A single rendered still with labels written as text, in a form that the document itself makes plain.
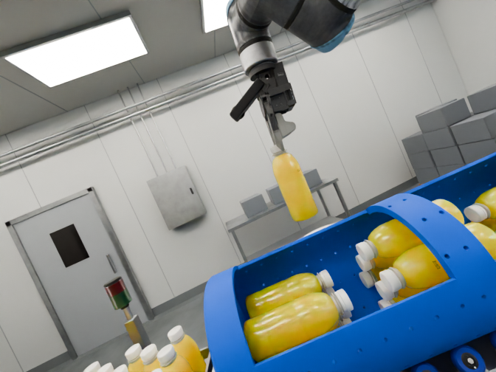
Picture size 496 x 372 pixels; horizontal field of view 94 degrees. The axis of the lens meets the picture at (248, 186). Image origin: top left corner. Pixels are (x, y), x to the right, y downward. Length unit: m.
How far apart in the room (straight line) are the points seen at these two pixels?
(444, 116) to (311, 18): 3.53
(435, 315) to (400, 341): 0.07
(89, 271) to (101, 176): 1.43
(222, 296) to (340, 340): 0.21
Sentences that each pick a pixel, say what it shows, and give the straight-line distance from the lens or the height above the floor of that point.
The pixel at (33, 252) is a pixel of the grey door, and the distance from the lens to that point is 4.66.
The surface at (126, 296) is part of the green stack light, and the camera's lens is 1.04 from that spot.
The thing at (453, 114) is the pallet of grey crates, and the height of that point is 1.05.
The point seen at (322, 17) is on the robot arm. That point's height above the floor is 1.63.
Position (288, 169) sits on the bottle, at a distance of 0.59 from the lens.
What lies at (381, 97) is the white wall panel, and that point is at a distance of 5.09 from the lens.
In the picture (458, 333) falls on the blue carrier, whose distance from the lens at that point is 0.54.
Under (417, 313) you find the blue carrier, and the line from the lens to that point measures 0.48.
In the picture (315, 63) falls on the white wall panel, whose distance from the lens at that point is 4.71.
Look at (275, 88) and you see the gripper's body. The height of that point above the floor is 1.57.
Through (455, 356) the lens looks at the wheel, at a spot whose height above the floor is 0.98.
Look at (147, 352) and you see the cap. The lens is 0.76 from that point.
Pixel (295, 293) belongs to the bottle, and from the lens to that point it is 0.58.
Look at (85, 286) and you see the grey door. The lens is 4.45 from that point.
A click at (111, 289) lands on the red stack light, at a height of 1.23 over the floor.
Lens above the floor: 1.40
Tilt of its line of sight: 2 degrees down
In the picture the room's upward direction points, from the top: 24 degrees counter-clockwise
